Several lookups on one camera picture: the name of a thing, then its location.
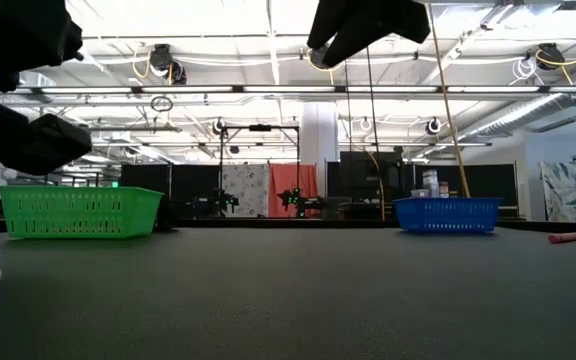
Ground stacked white containers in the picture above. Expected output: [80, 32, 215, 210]
[409, 168, 452, 199]

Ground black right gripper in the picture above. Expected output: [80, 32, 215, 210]
[306, 0, 432, 69]

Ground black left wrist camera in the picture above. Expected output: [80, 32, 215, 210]
[0, 113, 93, 177]

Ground silver ceiling duct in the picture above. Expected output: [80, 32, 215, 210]
[460, 91, 576, 142]

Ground leaf pattern hanging cloth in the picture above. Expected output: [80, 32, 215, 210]
[538, 159, 576, 223]

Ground blue plastic basket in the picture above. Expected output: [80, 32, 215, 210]
[392, 196, 504, 235]

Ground black ceiling cord reel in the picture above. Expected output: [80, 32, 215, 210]
[534, 41, 576, 87]
[131, 42, 189, 87]
[305, 45, 345, 87]

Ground white floral hanging cloth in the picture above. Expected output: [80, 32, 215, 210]
[221, 163, 272, 219]

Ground black cabinet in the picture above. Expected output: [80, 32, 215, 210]
[338, 150, 405, 206]

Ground long ceiling light strip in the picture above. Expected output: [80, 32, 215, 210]
[0, 84, 576, 96]

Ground green plastic basket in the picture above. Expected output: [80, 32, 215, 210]
[0, 185, 165, 240]

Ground orange hanging cloth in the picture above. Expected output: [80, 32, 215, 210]
[267, 162, 321, 219]

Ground black table mat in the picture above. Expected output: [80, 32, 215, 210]
[0, 225, 576, 360]

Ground yellow hanging cord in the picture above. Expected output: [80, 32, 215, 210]
[426, 3, 472, 199]

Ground black hanging cable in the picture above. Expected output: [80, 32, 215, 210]
[365, 45, 387, 221]
[341, 60, 355, 221]

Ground white building column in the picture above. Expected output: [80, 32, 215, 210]
[299, 102, 341, 199]

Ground hanging black cable ring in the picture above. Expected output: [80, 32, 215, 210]
[149, 95, 175, 114]

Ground black metal station frame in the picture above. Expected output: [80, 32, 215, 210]
[217, 124, 303, 219]

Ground black partition panel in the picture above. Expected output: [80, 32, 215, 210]
[403, 163, 520, 208]
[118, 163, 223, 220]

